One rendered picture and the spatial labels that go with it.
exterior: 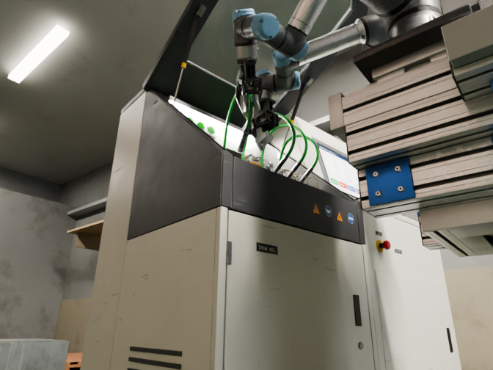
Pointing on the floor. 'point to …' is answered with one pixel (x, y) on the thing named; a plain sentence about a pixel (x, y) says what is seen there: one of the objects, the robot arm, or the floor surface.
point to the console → (396, 280)
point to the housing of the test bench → (114, 240)
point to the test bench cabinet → (180, 297)
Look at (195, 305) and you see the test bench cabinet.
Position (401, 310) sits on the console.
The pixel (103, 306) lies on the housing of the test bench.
